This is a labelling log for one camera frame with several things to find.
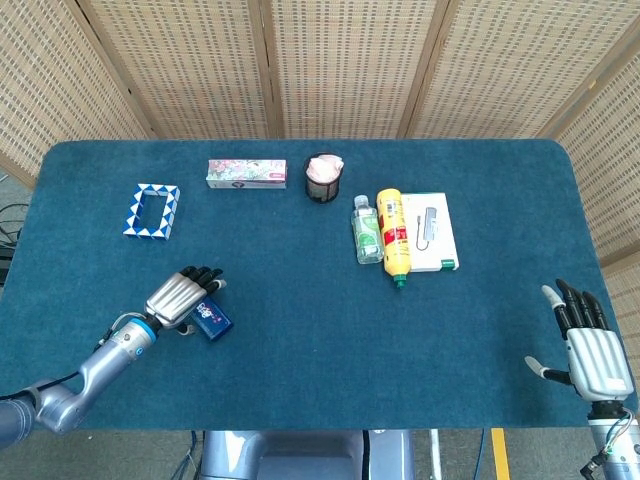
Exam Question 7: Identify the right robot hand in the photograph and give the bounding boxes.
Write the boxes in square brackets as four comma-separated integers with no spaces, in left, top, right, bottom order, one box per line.
[524,278,636,401]

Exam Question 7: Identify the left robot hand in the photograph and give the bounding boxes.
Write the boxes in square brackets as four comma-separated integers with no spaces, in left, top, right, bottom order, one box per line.
[144,265,229,337]

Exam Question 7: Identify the blue glasses box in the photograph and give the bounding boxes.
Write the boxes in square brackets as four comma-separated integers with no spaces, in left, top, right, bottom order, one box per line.
[188,294,235,343]

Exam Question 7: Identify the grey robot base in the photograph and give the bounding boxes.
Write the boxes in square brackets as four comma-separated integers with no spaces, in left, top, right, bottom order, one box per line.
[199,429,416,480]

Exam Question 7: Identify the blue white snake puzzle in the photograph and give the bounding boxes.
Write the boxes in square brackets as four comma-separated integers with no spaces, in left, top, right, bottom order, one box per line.
[121,182,182,242]

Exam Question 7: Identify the floral toothpaste box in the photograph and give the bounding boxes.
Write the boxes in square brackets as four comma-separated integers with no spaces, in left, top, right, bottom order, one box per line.
[205,158,289,191]

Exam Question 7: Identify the blue carpet table cover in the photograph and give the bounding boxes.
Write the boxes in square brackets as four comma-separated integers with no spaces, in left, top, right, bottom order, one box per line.
[0,138,626,432]

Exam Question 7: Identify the black mesh pen cup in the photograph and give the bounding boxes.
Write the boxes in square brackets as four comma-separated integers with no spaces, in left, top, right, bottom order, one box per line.
[304,152,347,205]

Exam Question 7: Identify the white USB hub box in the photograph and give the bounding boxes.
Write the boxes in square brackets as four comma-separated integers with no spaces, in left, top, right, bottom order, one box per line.
[399,192,461,274]

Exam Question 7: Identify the pink cloth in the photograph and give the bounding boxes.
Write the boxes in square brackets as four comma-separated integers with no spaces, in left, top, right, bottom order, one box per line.
[307,154,345,184]

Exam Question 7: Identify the clear bottle green label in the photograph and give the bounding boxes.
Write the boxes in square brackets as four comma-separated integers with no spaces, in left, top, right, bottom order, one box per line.
[351,194,385,266]

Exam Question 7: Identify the yellow bottle green cap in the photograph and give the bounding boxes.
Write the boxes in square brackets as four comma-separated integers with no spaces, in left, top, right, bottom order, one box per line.
[375,187,413,291]

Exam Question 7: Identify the woven folding screen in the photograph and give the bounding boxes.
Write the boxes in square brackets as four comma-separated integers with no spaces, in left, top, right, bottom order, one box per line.
[0,0,640,351]

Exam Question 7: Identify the black floor cables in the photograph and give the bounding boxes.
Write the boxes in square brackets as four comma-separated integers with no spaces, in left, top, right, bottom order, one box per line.
[0,202,32,246]

